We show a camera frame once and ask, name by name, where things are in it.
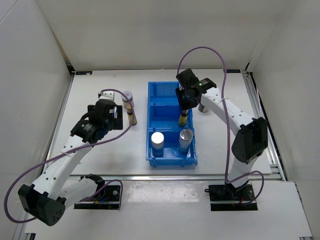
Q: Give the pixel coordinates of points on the aluminium frame rail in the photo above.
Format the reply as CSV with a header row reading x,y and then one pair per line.
x,y
19,233

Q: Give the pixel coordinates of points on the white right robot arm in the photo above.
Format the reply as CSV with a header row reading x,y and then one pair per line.
x,y
250,134

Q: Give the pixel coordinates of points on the silver-lid shaker jar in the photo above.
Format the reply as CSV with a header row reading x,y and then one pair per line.
x,y
157,144
185,139

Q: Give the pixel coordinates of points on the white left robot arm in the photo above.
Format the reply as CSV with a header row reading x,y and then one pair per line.
x,y
46,198

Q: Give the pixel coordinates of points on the grey-lid spice jar left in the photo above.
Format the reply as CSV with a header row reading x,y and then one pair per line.
x,y
127,100

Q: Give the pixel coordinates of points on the blue plastic divided bin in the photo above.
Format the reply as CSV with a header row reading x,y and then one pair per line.
x,y
163,113

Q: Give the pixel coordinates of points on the grey-lid spice jar right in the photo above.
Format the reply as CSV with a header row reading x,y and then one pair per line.
x,y
202,108

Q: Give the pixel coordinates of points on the yellow bottle tan cap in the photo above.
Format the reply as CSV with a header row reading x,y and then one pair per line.
x,y
183,118
131,117

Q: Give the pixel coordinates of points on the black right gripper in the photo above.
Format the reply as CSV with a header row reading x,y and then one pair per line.
x,y
182,105

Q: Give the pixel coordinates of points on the grey-lid spice jar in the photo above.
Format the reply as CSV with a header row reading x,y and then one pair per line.
x,y
127,100
202,108

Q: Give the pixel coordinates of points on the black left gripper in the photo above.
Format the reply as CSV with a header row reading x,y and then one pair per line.
x,y
116,122

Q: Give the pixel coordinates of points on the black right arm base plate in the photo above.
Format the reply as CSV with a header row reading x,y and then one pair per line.
x,y
223,199

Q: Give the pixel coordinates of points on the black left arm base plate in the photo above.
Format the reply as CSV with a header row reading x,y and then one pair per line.
x,y
108,198

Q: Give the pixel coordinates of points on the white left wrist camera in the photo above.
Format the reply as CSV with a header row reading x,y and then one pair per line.
x,y
106,95

